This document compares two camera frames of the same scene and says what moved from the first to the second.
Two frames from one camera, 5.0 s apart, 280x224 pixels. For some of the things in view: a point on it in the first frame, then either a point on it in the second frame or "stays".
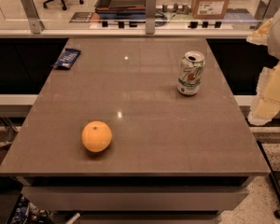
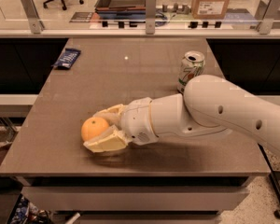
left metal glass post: x=32 y=12 stays
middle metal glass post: x=150 y=12 stays
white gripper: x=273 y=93 → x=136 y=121
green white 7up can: x=190 y=72 stays
